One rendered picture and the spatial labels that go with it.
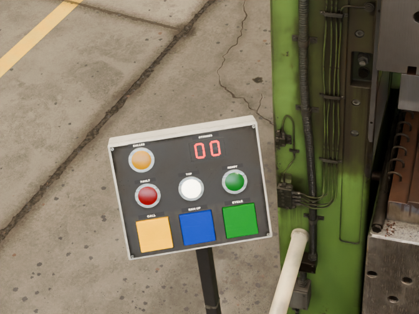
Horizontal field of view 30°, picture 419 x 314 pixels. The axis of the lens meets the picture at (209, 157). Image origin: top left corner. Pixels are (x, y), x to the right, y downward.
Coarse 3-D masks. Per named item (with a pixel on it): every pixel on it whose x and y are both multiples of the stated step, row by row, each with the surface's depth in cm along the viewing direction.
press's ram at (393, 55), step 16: (384, 0) 146; (400, 0) 145; (416, 0) 144; (384, 16) 149; (400, 16) 148; (416, 16) 147; (384, 32) 151; (400, 32) 150; (416, 32) 149; (384, 48) 154; (400, 48) 153; (416, 48) 152; (384, 64) 157; (400, 64) 155; (416, 64) 154
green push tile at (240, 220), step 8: (224, 208) 179; (232, 208) 179; (240, 208) 179; (248, 208) 179; (224, 216) 179; (232, 216) 180; (240, 216) 180; (248, 216) 180; (224, 224) 180; (232, 224) 180; (240, 224) 180; (248, 224) 180; (256, 224) 180; (232, 232) 181; (240, 232) 181; (248, 232) 181; (256, 232) 181
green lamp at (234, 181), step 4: (228, 176) 178; (232, 176) 178; (236, 176) 178; (240, 176) 178; (228, 180) 178; (232, 180) 178; (236, 180) 178; (240, 180) 178; (228, 184) 178; (232, 184) 178; (236, 184) 178; (240, 184) 178; (228, 188) 178; (232, 188) 178; (236, 188) 178; (240, 188) 179
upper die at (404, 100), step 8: (408, 72) 157; (400, 80) 158; (408, 80) 158; (416, 80) 157; (400, 88) 160; (408, 88) 159; (416, 88) 159; (400, 96) 161; (408, 96) 160; (416, 96) 160; (400, 104) 163; (408, 104) 162; (416, 104) 161
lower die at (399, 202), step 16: (416, 112) 205; (416, 128) 200; (400, 144) 197; (416, 144) 196; (416, 160) 191; (416, 176) 187; (400, 192) 186; (416, 192) 184; (400, 208) 185; (416, 208) 183
